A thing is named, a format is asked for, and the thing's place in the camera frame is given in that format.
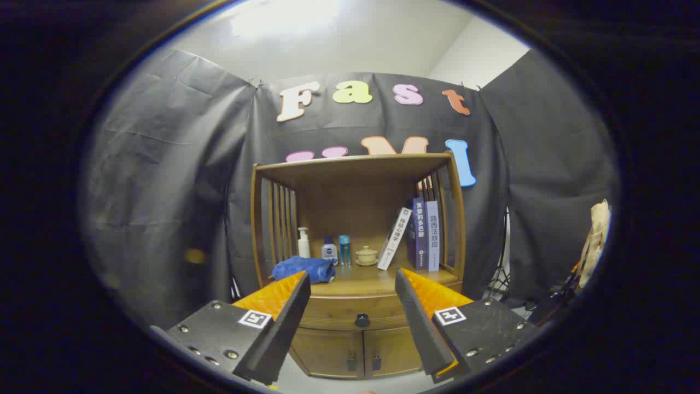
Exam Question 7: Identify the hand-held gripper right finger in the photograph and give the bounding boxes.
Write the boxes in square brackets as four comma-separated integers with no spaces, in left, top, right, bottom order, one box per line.
[394,267,543,384]

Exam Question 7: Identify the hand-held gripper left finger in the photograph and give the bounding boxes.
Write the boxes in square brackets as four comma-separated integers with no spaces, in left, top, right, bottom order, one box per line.
[150,270,312,386]

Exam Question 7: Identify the wooden drawer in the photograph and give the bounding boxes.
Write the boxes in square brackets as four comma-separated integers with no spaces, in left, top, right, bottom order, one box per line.
[298,282,464,332]

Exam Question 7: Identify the wooden cabinet door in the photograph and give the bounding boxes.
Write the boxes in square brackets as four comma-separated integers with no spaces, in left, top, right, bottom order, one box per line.
[290,327,366,378]
[363,327,424,377]

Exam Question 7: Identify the wooden countertop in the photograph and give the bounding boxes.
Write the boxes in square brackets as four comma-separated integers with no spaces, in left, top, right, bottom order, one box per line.
[261,262,461,299]

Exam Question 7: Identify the wooden cabinet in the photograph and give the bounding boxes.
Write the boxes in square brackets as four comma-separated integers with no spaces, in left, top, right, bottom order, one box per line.
[250,152,467,380]

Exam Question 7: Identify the blue folded towel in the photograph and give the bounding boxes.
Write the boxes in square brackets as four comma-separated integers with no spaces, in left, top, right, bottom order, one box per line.
[272,256,336,285]

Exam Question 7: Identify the dark blue book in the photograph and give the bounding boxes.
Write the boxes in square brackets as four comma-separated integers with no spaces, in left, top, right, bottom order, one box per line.
[407,197,428,270]

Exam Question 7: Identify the light purple book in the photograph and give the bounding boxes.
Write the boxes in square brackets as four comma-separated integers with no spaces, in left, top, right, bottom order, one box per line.
[425,200,441,273]

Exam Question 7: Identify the white book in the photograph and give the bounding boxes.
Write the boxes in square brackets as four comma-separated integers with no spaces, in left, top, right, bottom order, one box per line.
[377,207,413,271]

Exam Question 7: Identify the dark equipment with orange clip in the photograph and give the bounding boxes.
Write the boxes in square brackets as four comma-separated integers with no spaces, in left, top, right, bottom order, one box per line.
[528,263,583,326]

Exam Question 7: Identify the beige hanging cloth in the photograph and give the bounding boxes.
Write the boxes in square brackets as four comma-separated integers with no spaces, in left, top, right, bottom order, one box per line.
[579,199,611,288]

